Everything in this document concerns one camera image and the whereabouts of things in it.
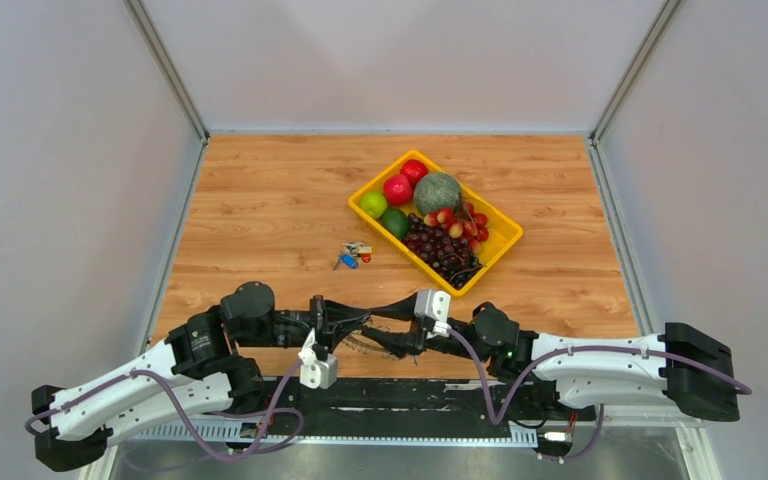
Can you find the red apple back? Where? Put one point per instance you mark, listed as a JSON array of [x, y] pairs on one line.
[[414, 170]]

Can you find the light green apple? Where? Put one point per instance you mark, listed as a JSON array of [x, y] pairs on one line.
[[374, 204]]

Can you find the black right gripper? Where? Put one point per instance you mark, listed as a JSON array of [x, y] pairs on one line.
[[399, 344]]

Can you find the purple grape bunch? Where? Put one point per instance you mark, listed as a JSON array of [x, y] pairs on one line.
[[452, 259]]

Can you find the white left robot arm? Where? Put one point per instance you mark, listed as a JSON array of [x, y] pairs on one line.
[[196, 369]]

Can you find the red apple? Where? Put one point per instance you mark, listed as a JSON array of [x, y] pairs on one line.
[[414, 170], [397, 190]]

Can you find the red apple front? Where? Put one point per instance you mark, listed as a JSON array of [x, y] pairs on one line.
[[397, 190]]

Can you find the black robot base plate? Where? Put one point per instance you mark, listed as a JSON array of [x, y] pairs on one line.
[[378, 408]]

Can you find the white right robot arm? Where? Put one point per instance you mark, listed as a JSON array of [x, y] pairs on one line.
[[547, 373]]

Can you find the right aluminium frame post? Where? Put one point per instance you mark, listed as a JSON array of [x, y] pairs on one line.
[[658, 27]]

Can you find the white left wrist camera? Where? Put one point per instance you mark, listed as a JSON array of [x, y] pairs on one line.
[[319, 367]]

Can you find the aluminium frame post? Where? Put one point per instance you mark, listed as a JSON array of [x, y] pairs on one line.
[[148, 30], [658, 27]]

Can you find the dark green avocado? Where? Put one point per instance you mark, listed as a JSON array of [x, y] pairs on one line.
[[396, 222]]

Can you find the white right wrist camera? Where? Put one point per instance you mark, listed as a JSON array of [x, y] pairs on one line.
[[431, 311]]

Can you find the netted green melon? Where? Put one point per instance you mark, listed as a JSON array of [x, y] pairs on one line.
[[436, 191]]

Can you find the yellow plastic tray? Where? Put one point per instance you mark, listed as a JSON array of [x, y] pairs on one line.
[[503, 232]]

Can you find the left aluminium frame post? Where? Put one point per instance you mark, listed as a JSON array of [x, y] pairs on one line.
[[148, 30]]

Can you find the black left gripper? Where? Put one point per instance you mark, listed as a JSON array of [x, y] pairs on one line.
[[324, 312]]

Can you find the key bunch with coloured tags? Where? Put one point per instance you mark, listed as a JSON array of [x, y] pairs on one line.
[[353, 253]]

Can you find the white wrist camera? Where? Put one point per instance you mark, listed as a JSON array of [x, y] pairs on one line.
[[319, 367], [431, 311]]

